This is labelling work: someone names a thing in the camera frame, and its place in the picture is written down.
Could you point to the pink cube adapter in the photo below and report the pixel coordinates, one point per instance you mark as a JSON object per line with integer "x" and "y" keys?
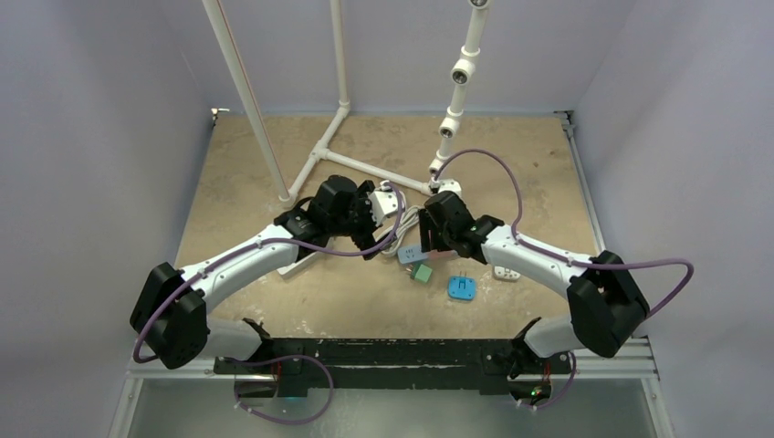
{"x": 440, "y": 255}

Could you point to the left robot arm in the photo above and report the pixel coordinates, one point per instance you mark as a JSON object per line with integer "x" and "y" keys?
{"x": 171, "y": 314}

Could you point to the aluminium rail right table edge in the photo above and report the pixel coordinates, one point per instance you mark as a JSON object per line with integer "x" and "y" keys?
{"x": 595, "y": 230}

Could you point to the green plug adapter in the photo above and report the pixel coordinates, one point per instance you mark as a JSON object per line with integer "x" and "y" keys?
{"x": 420, "y": 272}

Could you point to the aluminium front rail frame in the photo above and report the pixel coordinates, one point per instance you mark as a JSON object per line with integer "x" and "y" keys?
{"x": 619, "y": 397}

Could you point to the white PVC pipe frame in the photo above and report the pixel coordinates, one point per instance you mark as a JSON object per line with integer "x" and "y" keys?
{"x": 461, "y": 75}

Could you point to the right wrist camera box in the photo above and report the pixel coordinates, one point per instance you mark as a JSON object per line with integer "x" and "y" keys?
{"x": 436, "y": 186}

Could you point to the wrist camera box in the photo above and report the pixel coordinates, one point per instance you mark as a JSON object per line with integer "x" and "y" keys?
{"x": 385, "y": 202}
{"x": 436, "y": 186}

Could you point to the white USB power strip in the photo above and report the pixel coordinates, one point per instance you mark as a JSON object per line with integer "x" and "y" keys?
{"x": 287, "y": 272}

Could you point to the light blue power strip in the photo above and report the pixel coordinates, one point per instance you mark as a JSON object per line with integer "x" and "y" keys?
{"x": 411, "y": 254}

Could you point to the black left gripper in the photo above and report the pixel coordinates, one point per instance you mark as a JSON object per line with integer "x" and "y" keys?
{"x": 366, "y": 239}

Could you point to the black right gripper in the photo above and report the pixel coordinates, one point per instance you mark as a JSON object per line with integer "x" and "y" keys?
{"x": 431, "y": 231}

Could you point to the white flat plug adapter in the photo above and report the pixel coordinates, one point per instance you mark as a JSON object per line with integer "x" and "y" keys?
{"x": 501, "y": 273}

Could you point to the blue flat plug adapter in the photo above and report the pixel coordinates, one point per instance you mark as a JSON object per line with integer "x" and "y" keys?
{"x": 462, "y": 288}

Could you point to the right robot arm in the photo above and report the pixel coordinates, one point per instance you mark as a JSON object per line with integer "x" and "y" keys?
{"x": 499, "y": 245}

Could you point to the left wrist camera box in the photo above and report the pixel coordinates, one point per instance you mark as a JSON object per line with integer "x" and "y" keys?
{"x": 385, "y": 202}

